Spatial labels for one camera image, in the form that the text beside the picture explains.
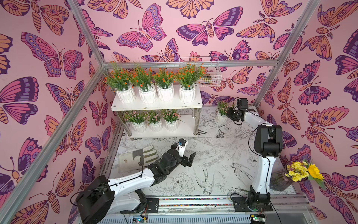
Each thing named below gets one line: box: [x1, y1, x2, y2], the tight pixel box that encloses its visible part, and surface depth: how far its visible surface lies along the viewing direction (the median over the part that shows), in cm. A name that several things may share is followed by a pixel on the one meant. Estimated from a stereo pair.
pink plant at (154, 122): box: [146, 110, 162, 132], surface depth 91 cm
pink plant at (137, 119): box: [122, 110, 149, 133], surface depth 89 cm
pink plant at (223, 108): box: [215, 101, 232, 124], surface depth 105 cm
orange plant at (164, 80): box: [151, 67, 176, 102], surface depth 74 cm
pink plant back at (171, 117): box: [161, 108, 186, 132], surface depth 90 cm
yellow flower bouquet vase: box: [269, 158, 326, 192], surface depth 64 cm
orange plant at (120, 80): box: [103, 61, 137, 104], surface depth 73 cm
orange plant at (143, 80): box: [131, 66, 157, 105], surface depth 74 cm
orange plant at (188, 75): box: [174, 62, 207, 103], surface depth 72 cm
